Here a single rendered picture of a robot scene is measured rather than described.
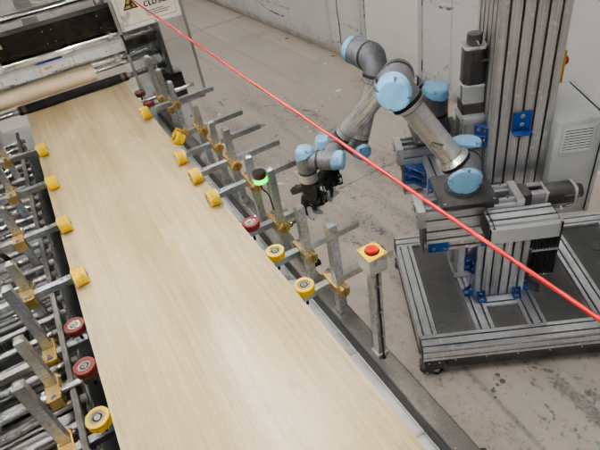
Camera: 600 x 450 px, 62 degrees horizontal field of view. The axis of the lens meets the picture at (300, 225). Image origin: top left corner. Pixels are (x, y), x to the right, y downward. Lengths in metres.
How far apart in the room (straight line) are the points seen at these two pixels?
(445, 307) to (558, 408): 0.68
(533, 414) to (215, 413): 1.58
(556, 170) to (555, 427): 1.16
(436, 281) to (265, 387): 1.46
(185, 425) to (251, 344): 0.34
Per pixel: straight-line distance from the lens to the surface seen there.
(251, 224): 2.30
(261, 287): 2.00
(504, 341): 2.65
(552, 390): 2.82
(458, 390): 2.74
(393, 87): 1.72
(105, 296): 2.24
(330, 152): 1.95
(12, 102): 4.25
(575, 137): 2.31
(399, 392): 1.90
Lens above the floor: 2.29
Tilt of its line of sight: 38 degrees down
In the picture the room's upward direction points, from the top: 11 degrees counter-clockwise
